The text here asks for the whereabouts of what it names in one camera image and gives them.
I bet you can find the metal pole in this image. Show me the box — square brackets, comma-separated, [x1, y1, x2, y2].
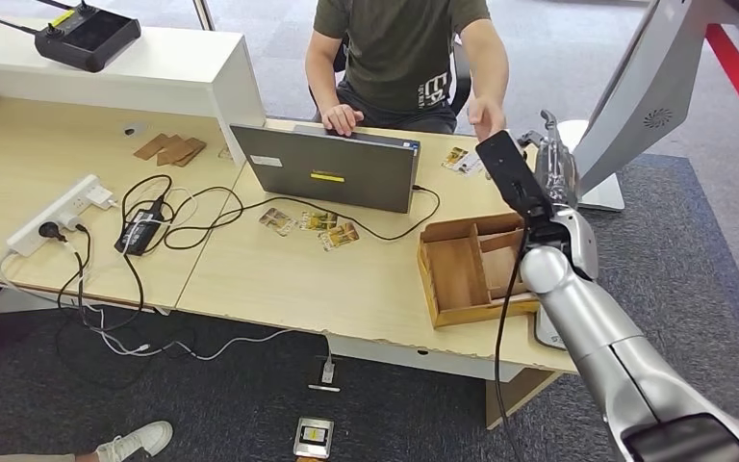
[191, 0, 217, 31]

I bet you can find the black power plug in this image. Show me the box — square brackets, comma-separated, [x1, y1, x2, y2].
[38, 220, 68, 244]

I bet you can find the grey laptop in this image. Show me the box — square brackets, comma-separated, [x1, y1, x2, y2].
[229, 122, 421, 215]

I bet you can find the black laptop charging cable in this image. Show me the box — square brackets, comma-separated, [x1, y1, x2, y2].
[162, 184, 441, 251]

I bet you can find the person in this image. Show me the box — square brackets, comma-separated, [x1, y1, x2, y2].
[305, 0, 511, 142]

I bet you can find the white power cable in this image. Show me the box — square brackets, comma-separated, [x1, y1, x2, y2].
[0, 249, 335, 385]

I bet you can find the white raised counter shelf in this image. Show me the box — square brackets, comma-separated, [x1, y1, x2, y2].
[0, 13, 268, 166]

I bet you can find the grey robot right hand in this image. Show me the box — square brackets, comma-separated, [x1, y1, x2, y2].
[516, 109, 581, 211]

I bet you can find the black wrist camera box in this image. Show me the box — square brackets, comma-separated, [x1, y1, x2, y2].
[474, 129, 565, 246]

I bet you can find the person's left hand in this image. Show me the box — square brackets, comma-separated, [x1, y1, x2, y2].
[467, 95, 508, 142]

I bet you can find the white power strip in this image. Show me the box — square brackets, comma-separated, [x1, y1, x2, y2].
[6, 174, 102, 258]

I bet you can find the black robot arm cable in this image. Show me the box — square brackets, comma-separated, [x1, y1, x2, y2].
[494, 226, 533, 448]

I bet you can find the white floor cable connector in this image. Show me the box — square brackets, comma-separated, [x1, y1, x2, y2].
[307, 354, 343, 393]

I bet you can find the standing person's leg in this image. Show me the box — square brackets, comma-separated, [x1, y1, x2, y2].
[0, 450, 100, 462]

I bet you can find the metal floor socket box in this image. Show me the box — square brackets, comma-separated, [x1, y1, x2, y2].
[293, 417, 336, 460]

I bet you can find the white desk front panel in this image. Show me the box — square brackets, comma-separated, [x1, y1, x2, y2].
[327, 332, 527, 384]

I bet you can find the white sneaker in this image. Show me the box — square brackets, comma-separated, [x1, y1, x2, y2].
[95, 420, 174, 462]

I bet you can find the black mains power cable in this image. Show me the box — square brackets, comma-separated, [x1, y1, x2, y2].
[55, 174, 175, 333]

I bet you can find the wooden compartment organizer box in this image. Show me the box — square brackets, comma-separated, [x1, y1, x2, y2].
[416, 212, 542, 329]

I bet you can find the wooden desk leg panel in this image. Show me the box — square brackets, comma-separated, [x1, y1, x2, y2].
[485, 368, 562, 429]

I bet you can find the silver kiosk screen stand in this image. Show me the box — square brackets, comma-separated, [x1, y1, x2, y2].
[557, 0, 739, 213]

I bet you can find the white charger plug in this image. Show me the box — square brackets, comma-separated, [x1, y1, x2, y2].
[86, 185, 119, 211]

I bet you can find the black laptop power adapter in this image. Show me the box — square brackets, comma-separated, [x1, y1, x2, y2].
[113, 199, 166, 256]

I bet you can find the plain white card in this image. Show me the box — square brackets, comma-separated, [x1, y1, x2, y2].
[455, 152, 486, 176]

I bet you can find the grey card reader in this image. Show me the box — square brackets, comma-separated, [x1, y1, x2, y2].
[533, 310, 569, 352]

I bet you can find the black remote controller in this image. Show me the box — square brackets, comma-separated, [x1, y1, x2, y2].
[0, 0, 142, 73]

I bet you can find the person's right hand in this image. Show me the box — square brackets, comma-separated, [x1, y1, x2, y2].
[321, 103, 366, 137]

